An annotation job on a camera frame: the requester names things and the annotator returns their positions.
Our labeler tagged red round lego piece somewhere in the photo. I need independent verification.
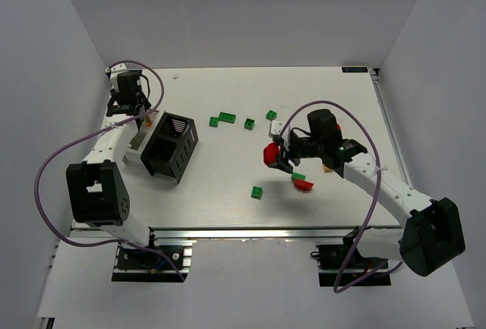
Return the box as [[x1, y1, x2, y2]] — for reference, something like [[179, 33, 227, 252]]
[[263, 143, 280, 166]]

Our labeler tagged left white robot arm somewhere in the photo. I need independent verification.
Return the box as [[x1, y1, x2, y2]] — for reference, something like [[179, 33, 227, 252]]
[[66, 71, 150, 247]]

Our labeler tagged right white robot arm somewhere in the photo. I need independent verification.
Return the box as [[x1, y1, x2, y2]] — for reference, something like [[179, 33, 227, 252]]
[[264, 109, 465, 277]]

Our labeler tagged green slope lego brick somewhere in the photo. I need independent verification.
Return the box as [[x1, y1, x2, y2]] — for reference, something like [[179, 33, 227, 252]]
[[291, 172, 306, 182]]

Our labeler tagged green lego brick upper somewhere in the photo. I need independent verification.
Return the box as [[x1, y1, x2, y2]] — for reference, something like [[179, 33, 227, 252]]
[[266, 110, 277, 121]]

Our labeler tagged yellow square lego brick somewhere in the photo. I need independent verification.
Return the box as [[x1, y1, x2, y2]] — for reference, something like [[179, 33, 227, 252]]
[[322, 165, 333, 173]]

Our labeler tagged red curved lego brick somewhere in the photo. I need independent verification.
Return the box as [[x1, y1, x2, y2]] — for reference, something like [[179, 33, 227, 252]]
[[293, 179, 314, 191]]

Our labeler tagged dark green lego brick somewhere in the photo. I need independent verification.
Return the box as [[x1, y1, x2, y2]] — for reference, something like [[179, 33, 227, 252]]
[[244, 118, 255, 131]]

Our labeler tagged green lego brick lower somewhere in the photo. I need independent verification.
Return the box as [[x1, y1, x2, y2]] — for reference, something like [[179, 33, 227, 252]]
[[251, 186, 263, 200]]

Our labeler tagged white slotted container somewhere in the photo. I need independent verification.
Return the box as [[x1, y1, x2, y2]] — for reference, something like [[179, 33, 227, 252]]
[[123, 110, 162, 164]]

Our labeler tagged green long lego brick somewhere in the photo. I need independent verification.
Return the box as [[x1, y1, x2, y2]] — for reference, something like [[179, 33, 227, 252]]
[[219, 112, 236, 124]]

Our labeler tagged black slotted container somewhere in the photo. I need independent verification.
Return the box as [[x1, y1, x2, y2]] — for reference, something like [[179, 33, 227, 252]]
[[140, 112, 198, 183]]

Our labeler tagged green square lego brick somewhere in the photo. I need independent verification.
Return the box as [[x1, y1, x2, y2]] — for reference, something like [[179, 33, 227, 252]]
[[209, 116, 219, 128]]

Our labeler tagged right corner label sticker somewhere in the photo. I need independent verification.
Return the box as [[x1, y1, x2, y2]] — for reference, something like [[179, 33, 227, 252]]
[[341, 66, 368, 73]]

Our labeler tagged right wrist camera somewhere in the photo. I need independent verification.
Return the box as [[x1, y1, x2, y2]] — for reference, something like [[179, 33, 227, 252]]
[[269, 119, 283, 138]]

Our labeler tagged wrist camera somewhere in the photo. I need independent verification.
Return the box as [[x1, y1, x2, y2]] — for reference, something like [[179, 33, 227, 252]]
[[105, 63, 128, 79], [269, 119, 283, 138]]

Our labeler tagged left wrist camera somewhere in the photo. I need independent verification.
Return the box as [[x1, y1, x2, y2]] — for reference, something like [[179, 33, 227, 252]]
[[105, 63, 128, 79]]

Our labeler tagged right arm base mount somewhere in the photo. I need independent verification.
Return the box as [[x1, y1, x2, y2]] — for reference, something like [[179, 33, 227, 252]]
[[310, 228, 391, 288]]

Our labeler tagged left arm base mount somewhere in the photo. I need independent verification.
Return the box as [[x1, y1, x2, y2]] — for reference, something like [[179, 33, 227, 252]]
[[112, 238, 192, 283]]

